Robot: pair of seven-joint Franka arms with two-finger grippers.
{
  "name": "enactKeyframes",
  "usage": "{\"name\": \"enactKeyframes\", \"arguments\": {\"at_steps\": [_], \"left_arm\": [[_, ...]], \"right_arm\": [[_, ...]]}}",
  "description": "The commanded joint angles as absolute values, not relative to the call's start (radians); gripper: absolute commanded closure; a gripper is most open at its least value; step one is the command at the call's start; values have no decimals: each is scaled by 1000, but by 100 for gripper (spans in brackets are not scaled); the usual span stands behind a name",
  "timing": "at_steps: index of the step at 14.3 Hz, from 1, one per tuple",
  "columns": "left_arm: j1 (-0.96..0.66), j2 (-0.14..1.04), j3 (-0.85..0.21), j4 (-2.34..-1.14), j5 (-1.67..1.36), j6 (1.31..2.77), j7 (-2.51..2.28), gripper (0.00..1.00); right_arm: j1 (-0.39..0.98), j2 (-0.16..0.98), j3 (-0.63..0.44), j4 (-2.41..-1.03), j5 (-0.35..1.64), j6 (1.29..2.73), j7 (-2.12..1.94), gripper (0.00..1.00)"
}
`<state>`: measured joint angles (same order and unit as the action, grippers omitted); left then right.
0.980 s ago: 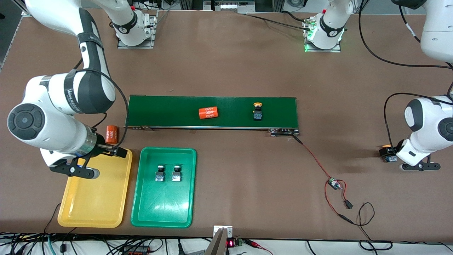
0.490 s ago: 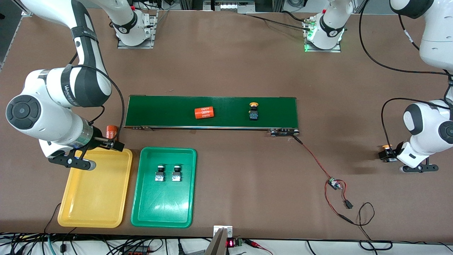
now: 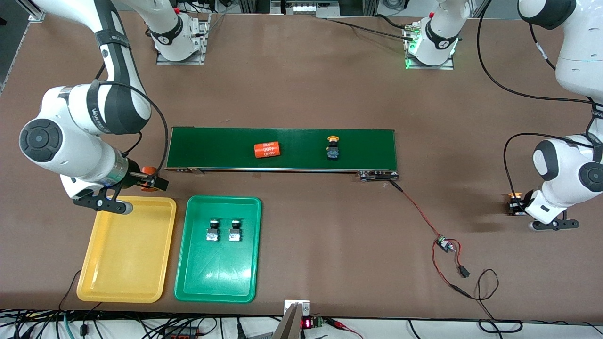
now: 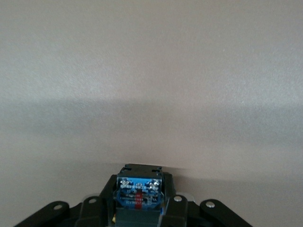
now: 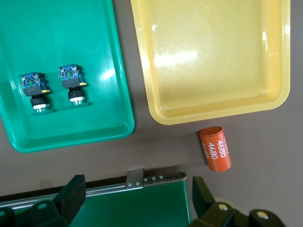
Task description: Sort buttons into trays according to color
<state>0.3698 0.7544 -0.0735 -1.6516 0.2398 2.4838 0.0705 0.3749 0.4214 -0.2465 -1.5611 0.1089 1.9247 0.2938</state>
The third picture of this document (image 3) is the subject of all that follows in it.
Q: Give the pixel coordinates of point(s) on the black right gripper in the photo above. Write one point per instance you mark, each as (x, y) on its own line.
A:
(133, 171)

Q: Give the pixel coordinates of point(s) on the red power strip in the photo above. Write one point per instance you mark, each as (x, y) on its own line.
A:
(181, 333)

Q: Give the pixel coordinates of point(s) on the green plastic tray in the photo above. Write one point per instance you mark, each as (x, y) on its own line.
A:
(221, 273)

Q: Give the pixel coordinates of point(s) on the yellow cap push button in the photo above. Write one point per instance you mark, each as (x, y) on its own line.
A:
(333, 151)
(514, 207)

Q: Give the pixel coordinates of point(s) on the grey camera stand bracket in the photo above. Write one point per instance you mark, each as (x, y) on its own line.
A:
(292, 325)

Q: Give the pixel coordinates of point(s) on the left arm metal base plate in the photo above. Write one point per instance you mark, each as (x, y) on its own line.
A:
(429, 67)

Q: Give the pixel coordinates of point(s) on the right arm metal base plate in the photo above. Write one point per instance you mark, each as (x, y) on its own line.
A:
(181, 61)

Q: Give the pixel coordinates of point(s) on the green cap push button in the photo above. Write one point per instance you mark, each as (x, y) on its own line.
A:
(213, 234)
(235, 234)

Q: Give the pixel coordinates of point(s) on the small controller circuit board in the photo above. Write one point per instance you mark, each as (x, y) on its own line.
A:
(444, 245)

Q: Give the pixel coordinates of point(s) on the aluminium frame profile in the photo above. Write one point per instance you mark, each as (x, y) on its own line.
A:
(36, 12)

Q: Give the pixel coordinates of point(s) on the yellow plastic tray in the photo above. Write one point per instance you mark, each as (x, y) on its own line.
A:
(122, 263)

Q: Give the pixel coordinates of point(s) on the red clip lead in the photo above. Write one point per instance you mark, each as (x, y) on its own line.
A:
(337, 323)

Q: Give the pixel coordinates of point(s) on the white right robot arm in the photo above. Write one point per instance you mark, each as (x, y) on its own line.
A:
(70, 136)

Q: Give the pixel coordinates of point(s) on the orange cylinder white print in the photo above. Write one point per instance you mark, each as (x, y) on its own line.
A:
(150, 168)
(267, 149)

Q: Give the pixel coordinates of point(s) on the metal rack with light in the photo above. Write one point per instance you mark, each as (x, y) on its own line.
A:
(306, 8)

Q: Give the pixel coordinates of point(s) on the red digit display module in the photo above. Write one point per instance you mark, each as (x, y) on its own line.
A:
(307, 323)

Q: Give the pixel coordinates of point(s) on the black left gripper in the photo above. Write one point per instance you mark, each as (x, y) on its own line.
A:
(527, 197)

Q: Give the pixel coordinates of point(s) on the green conveyor belt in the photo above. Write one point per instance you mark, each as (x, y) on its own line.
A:
(301, 148)

